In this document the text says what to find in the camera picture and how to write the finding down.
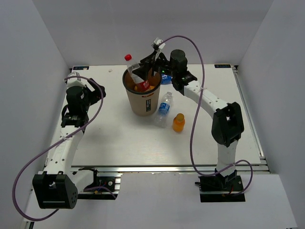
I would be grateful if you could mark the left blue corner marker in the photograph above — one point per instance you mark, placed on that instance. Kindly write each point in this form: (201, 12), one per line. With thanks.
(80, 68)

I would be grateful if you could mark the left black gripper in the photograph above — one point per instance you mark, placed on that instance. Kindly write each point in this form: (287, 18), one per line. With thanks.
(96, 95)

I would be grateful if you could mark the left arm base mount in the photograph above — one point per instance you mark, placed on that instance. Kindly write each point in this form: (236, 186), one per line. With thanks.
(104, 185)

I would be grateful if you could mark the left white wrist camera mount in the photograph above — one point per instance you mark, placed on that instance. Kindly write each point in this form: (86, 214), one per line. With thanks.
(73, 79)

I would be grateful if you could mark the blue label water bottle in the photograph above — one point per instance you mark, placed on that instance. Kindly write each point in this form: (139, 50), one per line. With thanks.
(166, 79)
(163, 110)

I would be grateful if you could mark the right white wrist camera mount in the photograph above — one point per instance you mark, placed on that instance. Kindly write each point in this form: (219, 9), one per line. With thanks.
(158, 46)

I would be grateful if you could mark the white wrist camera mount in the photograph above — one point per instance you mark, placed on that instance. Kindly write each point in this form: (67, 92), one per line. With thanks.
(158, 46)
(73, 79)

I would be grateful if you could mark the brown bin with black rim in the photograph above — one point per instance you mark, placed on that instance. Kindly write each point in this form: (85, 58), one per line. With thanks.
(143, 103)

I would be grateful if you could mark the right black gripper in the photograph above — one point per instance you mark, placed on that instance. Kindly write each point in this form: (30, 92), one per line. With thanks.
(143, 72)

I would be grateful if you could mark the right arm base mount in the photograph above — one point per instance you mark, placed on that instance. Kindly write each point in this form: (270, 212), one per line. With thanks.
(213, 190)

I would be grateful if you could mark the right blue corner marker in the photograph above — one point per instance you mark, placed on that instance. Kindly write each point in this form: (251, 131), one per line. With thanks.
(222, 66)

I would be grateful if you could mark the blue corner marker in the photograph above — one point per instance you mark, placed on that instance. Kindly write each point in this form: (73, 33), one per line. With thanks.
(222, 66)
(80, 68)

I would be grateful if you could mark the aluminium table frame rail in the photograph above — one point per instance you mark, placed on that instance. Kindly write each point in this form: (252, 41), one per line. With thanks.
(203, 169)

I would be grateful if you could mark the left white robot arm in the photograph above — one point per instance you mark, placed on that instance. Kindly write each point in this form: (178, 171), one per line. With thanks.
(57, 187)

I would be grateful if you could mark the upright orange juice bottle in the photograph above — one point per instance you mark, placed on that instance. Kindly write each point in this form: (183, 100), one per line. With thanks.
(178, 123)

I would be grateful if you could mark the red label water bottle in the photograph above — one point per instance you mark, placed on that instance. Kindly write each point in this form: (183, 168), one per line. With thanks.
(132, 66)

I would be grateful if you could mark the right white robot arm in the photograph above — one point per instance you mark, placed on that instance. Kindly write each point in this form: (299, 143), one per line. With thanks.
(227, 125)

